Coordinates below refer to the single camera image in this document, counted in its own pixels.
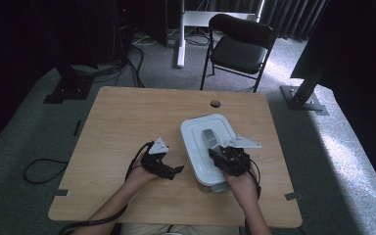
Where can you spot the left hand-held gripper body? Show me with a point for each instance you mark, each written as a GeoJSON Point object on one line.
{"type": "Point", "coordinates": [155, 163]}

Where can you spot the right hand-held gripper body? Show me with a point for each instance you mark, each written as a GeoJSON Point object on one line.
{"type": "Point", "coordinates": [235, 161]}

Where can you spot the white storage box lid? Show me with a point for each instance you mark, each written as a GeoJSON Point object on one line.
{"type": "Point", "coordinates": [199, 147]}

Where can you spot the clear grey storage box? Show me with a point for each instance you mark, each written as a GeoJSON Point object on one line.
{"type": "Point", "coordinates": [215, 188]}

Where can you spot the person's left hand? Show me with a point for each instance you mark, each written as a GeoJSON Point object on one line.
{"type": "Point", "coordinates": [140, 178]}

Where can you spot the person's right hand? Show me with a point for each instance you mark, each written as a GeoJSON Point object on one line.
{"type": "Point", "coordinates": [241, 187]}

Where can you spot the small black strip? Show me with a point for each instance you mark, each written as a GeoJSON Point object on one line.
{"type": "Point", "coordinates": [77, 128]}

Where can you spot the black stand with metal base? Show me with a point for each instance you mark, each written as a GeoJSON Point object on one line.
{"type": "Point", "coordinates": [302, 98]}

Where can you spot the black folding chair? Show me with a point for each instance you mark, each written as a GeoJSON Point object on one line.
{"type": "Point", "coordinates": [238, 52]}

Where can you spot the dark equipment tower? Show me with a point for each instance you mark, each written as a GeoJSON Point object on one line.
{"type": "Point", "coordinates": [122, 29]}

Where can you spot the dark curtain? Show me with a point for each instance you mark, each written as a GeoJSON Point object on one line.
{"type": "Point", "coordinates": [290, 16]}

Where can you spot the white desk frame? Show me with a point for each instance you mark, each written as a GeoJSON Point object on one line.
{"type": "Point", "coordinates": [181, 39]}

